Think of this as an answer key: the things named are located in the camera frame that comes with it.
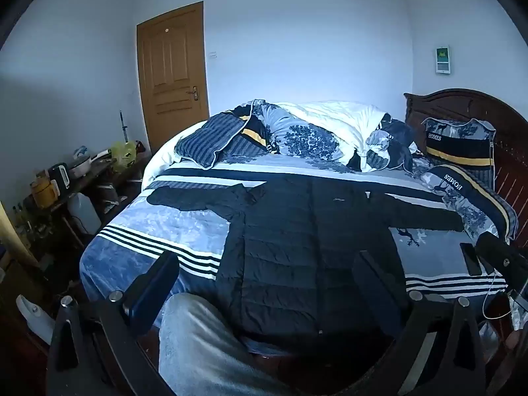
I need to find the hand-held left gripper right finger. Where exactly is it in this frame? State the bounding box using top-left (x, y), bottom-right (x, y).
top-left (352, 250), bottom-right (481, 396)

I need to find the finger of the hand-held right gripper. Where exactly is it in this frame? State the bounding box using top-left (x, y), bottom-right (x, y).
top-left (474, 232), bottom-right (528, 294)

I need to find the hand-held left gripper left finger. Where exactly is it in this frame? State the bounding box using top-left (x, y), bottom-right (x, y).
top-left (46, 251), bottom-right (181, 396)

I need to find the black down jacket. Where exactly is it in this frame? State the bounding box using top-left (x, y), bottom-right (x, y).
top-left (147, 174), bottom-right (465, 341)

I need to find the black smartphone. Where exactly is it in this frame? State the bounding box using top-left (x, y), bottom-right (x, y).
top-left (460, 243), bottom-right (482, 276)

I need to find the blue striped bed sheet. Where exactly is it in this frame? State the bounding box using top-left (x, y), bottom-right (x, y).
top-left (78, 154), bottom-right (520, 355)

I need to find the lettered pillow with yellow stripe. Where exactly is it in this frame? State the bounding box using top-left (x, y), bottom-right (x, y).
top-left (416, 164), bottom-right (519, 242)
top-left (421, 117), bottom-right (497, 188)

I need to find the person's leg in jeans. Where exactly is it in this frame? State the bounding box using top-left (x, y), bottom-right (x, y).
top-left (159, 293), bottom-right (298, 396)

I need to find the clear plastic jug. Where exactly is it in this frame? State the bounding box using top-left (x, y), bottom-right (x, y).
top-left (66, 193), bottom-right (102, 236)

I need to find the white plastic object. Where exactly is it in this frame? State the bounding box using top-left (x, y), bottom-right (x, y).
top-left (16, 295), bottom-right (54, 345)

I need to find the white mattress cover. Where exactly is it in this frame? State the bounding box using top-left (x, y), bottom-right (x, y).
top-left (141, 119), bottom-right (209, 192)

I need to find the dark wooden side table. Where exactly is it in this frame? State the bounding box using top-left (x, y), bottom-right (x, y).
top-left (25, 154), bottom-right (151, 252)

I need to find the yellow-green plastic bag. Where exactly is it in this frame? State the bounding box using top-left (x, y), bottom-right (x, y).
top-left (111, 140), bottom-right (139, 172)

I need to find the white cooking pot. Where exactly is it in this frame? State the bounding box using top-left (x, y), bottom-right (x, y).
top-left (66, 154), bottom-right (112, 179)

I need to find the yellow pot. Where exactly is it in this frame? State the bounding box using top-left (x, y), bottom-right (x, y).
top-left (31, 177), bottom-right (58, 209)

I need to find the black kitchen appliance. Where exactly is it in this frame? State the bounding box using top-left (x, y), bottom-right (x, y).
top-left (47, 163), bottom-right (70, 192)

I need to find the dark wooden headboard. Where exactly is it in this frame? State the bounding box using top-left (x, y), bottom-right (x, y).
top-left (403, 88), bottom-right (528, 232)

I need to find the blue striped pillow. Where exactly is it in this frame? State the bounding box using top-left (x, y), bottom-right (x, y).
top-left (174, 112), bottom-right (269, 170)

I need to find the blue floral duvet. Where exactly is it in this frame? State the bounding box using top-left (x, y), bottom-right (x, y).
top-left (231, 99), bottom-right (421, 173)

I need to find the brown wooden door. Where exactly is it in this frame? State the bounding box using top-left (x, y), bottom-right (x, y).
top-left (136, 2), bottom-right (210, 154)

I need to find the white charging cable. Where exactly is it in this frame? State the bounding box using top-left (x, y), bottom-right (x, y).
top-left (482, 270), bottom-right (512, 321)

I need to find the green and white wall panel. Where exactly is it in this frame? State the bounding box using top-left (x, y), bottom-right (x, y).
top-left (434, 44), bottom-right (451, 74)

